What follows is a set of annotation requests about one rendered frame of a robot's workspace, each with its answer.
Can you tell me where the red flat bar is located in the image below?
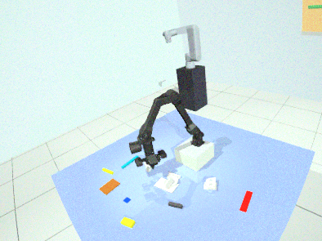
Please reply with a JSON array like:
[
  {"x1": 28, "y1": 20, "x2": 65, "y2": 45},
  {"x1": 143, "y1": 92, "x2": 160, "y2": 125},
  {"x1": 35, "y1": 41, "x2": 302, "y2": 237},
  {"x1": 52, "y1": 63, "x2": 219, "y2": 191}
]
[{"x1": 240, "y1": 191, "x2": 253, "y2": 212}]

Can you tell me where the brown flat plate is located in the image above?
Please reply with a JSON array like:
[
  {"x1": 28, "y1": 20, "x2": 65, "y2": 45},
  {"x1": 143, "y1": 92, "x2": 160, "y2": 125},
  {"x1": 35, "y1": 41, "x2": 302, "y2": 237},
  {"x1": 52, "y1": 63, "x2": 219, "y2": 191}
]
[{"x1": 99, "y1": 178, "x2": 120, "y2": 195}]

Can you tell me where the blue flat square plate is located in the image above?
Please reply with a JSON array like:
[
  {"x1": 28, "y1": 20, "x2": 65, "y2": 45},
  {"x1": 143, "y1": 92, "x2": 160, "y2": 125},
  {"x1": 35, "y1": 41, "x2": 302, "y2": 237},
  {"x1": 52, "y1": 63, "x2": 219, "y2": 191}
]
[{"x1": 123, "y1": 197, "x2": 131, "y2": 203}]

